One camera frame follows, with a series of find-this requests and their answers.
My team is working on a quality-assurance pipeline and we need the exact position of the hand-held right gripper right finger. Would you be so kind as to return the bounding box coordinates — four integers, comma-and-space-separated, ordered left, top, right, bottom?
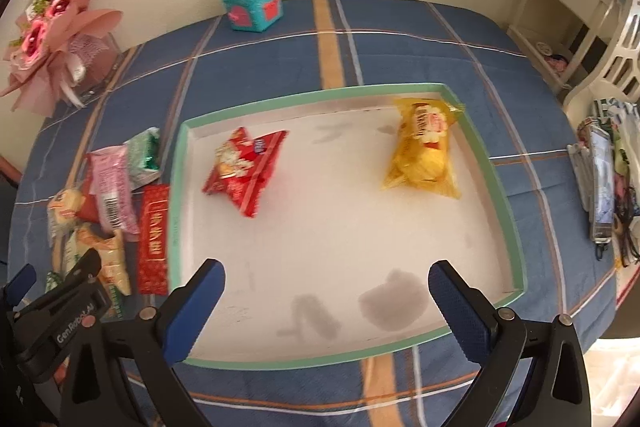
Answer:
428, 260, 594, 427

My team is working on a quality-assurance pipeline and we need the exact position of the teal toy box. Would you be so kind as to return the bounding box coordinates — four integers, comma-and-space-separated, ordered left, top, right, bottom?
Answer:
221, 0, 285, 32

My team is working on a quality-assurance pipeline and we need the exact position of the red yellow snack packet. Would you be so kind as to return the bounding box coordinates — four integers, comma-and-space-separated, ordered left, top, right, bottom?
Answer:
77, 167, 103, 224

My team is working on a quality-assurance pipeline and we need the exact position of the clear acrylic box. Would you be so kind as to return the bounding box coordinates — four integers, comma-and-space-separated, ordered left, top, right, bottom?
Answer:
65, 32, 122, 108

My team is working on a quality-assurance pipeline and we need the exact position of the white tray with green rim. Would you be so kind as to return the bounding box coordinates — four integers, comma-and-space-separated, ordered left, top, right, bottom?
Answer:
167, 83, 528, 370

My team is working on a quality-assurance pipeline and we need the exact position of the white lattice rack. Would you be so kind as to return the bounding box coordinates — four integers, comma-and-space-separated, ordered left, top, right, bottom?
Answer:
562, 2, 640, 118

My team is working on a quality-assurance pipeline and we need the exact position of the clear bun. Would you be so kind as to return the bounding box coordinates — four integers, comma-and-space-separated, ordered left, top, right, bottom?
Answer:
47, 188, 87, 248

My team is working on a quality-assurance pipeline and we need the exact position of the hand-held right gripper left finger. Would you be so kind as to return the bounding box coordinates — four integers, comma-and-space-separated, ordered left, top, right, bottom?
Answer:
60, 258, 227, 427

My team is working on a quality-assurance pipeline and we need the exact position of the pink flower bouquet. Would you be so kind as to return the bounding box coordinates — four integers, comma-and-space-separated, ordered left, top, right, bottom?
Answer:
0, 0, 124, 116

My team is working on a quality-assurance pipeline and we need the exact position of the pink snack packet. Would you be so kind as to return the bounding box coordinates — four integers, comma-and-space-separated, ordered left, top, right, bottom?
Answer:
87, 145, 142, 235

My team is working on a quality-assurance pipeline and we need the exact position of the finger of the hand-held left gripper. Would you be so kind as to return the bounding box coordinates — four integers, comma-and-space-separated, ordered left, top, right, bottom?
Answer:
59, 248, 104, 295
0, 263, 38, 309

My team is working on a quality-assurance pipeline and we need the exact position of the red patterned flat packet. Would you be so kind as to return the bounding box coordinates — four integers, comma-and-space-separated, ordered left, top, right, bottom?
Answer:
136, 184, 171, 296

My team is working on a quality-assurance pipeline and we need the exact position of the red snack bag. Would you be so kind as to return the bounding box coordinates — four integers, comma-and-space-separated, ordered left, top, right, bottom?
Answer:
201, 127, 290, 219

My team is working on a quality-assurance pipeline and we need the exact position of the green silver snack packet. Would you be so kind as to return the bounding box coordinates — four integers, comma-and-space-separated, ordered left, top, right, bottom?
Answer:
124, 127, 162, 192

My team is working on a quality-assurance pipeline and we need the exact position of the blue plaid tablecloth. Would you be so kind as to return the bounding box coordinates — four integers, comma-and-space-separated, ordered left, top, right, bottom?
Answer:
7, 0, 626, 427

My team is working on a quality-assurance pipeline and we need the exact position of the beige snack packet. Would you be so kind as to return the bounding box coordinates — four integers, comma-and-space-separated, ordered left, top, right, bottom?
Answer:
75, 224, 134, 297

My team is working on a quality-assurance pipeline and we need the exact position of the yellow chip bag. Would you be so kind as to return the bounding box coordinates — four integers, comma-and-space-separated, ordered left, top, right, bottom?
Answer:
382, 97, 466, 200

